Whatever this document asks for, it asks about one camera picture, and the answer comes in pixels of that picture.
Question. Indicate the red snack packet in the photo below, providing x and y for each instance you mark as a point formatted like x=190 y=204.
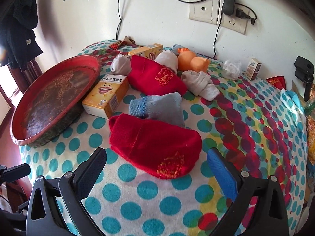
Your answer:
x=276 y=81

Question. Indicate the white wall power socket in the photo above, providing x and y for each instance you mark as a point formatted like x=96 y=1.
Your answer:
x=233 y=23

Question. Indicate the clear plastic bag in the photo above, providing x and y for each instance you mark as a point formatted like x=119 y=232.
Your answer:
x=232 y=68

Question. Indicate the clear bag of colourful items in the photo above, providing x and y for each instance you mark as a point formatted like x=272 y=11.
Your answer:
x=310 y=103

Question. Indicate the round red tray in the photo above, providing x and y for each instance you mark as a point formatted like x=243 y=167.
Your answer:
x=49 y=98

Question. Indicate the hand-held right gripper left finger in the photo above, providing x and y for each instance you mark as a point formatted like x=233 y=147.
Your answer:
x=89 y=174

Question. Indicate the yellow patterned packet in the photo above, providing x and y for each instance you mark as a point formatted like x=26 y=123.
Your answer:
x=311 y=147

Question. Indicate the polka dot blanket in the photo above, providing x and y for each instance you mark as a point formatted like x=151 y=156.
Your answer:
x=241 y=132

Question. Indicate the light blue cloth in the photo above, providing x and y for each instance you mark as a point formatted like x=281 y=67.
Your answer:
x=175 y=48

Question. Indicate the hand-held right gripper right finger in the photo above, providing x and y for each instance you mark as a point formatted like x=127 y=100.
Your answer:
x=221 y=174

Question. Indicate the large rolled white sock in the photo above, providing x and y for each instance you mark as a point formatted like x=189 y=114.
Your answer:
x=167 y=60

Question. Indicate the cardboard piece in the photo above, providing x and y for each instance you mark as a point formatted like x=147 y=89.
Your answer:
x=296 y=86

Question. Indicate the brown paper piece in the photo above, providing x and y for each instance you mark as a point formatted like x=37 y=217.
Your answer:
x=128 y=40

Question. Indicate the black power plug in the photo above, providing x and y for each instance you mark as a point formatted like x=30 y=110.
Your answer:
x=243 y=14

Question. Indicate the small white brown box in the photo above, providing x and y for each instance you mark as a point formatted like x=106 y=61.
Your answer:
x=253 y=68

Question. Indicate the black clamp mount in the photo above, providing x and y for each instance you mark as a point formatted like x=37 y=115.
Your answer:
x=306 y=73

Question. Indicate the long yellow cartoon box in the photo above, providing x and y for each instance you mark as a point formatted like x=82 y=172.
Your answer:
x=145 y=51

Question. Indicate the black power adapter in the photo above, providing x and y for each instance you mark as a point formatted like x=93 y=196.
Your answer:
x=229 y=2

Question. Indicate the small rolled white sock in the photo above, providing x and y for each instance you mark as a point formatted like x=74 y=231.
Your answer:
x=119 y=65

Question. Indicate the white wall plate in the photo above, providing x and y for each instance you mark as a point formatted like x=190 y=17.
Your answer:
x=203 y=8

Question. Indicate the small red foil packet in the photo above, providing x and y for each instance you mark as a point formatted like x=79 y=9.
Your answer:
x=116 y=45

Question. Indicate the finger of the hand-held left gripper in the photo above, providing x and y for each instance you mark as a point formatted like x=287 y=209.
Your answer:
x=17 y=172

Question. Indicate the beige sock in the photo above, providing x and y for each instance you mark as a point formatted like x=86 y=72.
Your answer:
x=201 y=83

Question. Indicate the white blue dotted cloth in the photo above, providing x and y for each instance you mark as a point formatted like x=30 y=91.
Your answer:
x=291 y=100

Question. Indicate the red embroidered sock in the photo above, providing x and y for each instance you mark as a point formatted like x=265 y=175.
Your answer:
x=152 y=145
x=152 y=76

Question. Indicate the large yellow cartoon box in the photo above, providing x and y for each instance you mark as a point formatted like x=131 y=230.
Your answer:
x=105 y=95

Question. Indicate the dark red wooden frame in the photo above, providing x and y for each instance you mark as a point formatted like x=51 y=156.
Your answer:
x=28 y=73

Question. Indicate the orange toy pig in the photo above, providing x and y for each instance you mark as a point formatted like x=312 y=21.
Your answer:
x=192 y=61

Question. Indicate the dark hanging clothing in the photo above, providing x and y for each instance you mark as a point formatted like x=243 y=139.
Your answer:
x=17 y=36

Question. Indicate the blue grey sock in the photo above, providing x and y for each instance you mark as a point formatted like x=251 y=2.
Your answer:
x=162 y=108

